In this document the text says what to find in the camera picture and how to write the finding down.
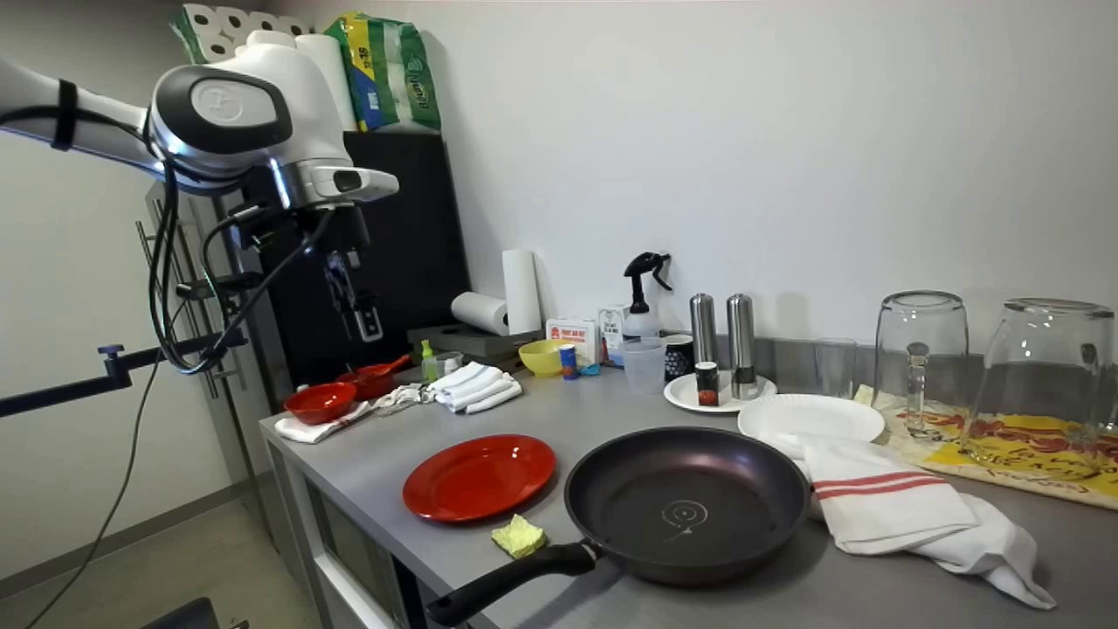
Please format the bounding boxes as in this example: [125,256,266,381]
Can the red saucepan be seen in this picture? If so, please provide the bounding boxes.
[335,349,416,405]

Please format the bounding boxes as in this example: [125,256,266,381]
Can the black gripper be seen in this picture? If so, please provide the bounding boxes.
[310,207,393,349]

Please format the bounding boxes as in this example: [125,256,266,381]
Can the small yellow sponge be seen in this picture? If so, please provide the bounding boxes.
[488,509,549,564]

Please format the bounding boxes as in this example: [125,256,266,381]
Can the red dinner plate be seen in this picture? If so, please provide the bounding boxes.
[398,434,563,527]

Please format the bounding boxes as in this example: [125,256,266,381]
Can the yellow plastic bowl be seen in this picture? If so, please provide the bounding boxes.
[515,336,570,381]

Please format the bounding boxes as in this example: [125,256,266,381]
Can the black frying pan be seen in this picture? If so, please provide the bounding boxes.
[426,423,813,629]

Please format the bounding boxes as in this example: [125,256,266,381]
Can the green printed package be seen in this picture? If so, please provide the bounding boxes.
[327,10,444,132]

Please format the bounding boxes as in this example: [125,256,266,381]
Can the yellow patterned drying mat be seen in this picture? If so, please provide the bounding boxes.
[853,388,1118,514]

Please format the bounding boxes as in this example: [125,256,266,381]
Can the small white saucer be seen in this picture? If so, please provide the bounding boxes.
[661,369,780,419]

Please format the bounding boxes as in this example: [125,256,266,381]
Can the black arm strap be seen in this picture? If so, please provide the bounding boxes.
[51,78,82,154]

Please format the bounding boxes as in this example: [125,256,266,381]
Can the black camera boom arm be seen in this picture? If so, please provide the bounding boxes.
[0,330,257,419]

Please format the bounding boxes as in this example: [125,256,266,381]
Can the white towel red stripes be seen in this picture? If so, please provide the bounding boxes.
[771,431,1060,611]

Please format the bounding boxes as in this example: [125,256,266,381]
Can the upturned glass pitcher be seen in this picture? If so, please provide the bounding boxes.
[872,287,975,448]
[975,296,1118,470]

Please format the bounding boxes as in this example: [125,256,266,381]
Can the paper towel roll pack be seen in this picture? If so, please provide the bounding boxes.
[171,0,360,132]

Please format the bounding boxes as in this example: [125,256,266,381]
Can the white towel blue stripes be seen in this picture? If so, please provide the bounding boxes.
[424,359,526,417]

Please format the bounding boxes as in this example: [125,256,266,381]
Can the spray bottle black trigger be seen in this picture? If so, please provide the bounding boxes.
[618,249,678,388]

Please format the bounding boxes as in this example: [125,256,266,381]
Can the large white plate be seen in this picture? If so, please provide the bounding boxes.
[735,392,889,452]

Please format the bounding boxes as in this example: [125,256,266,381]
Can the standing paper towel roll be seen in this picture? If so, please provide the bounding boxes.
[501,246,544,341]

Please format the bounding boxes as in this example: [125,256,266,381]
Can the tall black cabinet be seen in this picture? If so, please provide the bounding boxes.
[249,127,471,388]

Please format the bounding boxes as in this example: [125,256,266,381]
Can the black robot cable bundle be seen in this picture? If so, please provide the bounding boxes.
[144,161,343,378]

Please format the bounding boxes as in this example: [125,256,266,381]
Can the grey plastic tray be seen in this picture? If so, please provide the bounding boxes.
[407,322,541,372]

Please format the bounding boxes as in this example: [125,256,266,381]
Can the thin black hanging cable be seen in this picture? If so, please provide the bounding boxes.
[21,359,167,629]

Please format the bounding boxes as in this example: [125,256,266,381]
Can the red bowl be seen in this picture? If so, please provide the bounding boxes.
[285,378,363,427]

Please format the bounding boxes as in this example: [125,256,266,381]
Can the lying paper towel roll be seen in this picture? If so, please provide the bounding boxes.
[448,290,515,341]

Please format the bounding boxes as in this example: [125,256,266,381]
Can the metal wire rack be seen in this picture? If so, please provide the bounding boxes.
[133,186,280,483]

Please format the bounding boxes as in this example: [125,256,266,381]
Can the small green bottle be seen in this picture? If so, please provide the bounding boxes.
[416,341,448,384]

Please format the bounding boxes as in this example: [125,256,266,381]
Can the steel spice grinder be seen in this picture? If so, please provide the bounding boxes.
[724,290,761,399]
[684,290,719,373]

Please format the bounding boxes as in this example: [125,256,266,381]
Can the small dark spice bottle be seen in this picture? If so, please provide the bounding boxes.
[693,359,724,410]

